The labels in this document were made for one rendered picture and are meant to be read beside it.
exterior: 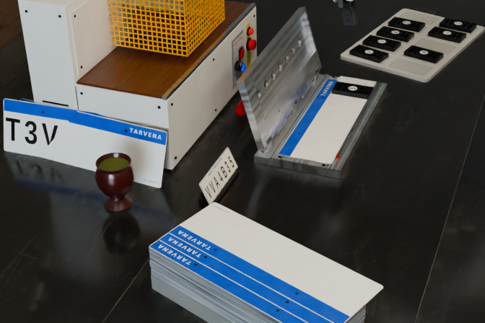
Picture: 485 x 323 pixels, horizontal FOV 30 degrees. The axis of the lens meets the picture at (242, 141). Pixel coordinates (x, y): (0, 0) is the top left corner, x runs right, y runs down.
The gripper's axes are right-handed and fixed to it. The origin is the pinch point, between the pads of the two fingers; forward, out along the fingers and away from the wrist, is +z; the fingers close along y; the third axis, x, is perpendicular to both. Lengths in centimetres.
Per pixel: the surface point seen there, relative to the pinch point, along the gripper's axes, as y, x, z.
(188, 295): -84, 10, 20
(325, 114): -9.2, 7.1, 21.7
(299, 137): -21.8, 9.6, 21.3
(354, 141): -19.7, -3.0, 23.7
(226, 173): -43, 19, 19
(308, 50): 8.1, 15.6, 11.9
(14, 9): 27, 121, 1
